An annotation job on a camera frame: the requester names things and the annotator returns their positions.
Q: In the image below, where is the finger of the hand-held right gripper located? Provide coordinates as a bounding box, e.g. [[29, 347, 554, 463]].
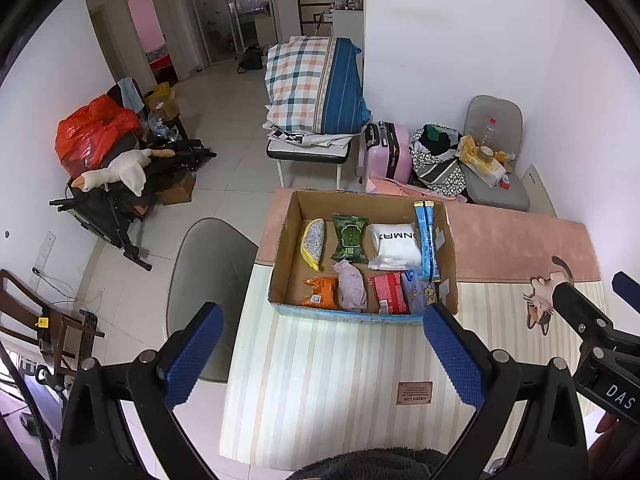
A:
[[612, 270, 640, 312], [550, 280, 617, 343]]

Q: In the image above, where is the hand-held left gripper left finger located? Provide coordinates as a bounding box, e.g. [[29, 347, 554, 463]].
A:
[[59, 302, 225, 480]]

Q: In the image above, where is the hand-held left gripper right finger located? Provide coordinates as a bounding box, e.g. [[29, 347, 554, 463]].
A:
[[423, 301, 588, 480]]

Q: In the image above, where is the light blue tissue packet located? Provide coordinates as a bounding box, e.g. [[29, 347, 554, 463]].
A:
[[401, 268, 436, 315]]

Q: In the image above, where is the red packet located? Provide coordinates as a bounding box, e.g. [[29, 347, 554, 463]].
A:
[[368, 272, 409, 315]]

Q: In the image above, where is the long blue packet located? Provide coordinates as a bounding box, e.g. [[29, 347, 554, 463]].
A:
[[413, 199, 441, 282]]

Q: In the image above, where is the white soft packet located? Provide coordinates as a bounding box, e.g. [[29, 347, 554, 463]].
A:
[[367, 223, 422, 271]]

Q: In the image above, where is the pink packet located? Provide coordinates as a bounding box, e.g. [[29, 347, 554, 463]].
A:
[[332, 258, 369, 313]]

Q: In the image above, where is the orange snack packet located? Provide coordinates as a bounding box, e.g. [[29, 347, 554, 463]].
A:
[[301, 275, 340, 309]]

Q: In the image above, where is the green wipes packet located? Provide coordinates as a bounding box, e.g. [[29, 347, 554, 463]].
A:
[[330, 213, 370, 263]]

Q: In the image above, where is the yellow silver glitter pouch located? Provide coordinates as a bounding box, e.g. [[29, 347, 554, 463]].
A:
[[299, 217, 327, 272]]

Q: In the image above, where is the person's right hand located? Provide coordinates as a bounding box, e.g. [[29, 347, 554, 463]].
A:
[[586, 409, 640, 480]]

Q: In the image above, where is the grey shell chair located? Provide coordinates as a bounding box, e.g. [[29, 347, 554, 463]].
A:
[[167, 217, 259, 384]]

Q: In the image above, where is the white leaning panel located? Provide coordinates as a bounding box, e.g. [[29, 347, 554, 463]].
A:
[[519, 163, 557, 217]]

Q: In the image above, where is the striped cat print table mat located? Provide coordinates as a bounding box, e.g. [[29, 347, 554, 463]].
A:
[[220, 189, 617, 467]]

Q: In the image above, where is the person's dark fleece clothing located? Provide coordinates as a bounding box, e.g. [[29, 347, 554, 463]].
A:
[[299, 447, 452, 480]]

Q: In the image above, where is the dark wooden chair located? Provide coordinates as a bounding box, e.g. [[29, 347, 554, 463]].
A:
[[0, 268, 106, 377]]

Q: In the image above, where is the black folded stroller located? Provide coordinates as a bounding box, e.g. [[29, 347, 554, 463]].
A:
[[48, 137, 219, 272]]

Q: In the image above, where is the pink cloth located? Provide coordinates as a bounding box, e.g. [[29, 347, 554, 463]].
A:
[[367, 179, 469, 206]]

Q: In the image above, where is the black white patterned bag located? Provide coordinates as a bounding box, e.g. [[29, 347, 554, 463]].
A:
[[408, 123, 472, 199]]

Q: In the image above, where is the yellow plastic bag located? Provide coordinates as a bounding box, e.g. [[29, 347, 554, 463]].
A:
[[458, 135, 503, 170]]

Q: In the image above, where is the white goose plush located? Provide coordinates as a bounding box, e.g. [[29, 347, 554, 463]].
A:
[[72, 147, 176, 197]]

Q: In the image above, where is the grey padded chair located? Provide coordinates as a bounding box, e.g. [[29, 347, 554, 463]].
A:
[[462, 94, 531, 212]]

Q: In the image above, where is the pink suitcase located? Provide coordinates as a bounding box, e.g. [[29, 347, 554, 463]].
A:
[[357, 120, 412, 184]]

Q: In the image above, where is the white top bench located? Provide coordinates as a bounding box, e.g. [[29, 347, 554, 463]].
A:
[[266, 130, 362, 192]]

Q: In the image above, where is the red plastic bag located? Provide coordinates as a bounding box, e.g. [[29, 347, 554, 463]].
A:
[[54, 93, 144, 179]]

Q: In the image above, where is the yellow brown cardboard box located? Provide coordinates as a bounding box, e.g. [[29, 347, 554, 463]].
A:
[[143, 82, 180, 119]]

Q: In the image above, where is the light blue towel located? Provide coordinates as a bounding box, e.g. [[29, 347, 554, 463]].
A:
[[118, 77, 146, 114]]

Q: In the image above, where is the plaid and blue quilt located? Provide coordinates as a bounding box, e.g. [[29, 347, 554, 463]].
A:
[[263, 35, 374, 136]]

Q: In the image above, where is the black floor bag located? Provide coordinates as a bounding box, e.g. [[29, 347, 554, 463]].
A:
[[237, 44, 265, 72]]

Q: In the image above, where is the sliding glass door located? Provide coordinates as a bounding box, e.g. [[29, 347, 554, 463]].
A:
[[180, 0, 282, 82]]

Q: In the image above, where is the white wall socket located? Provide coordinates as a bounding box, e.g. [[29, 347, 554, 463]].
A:
[[32, 232, 57, 289]]

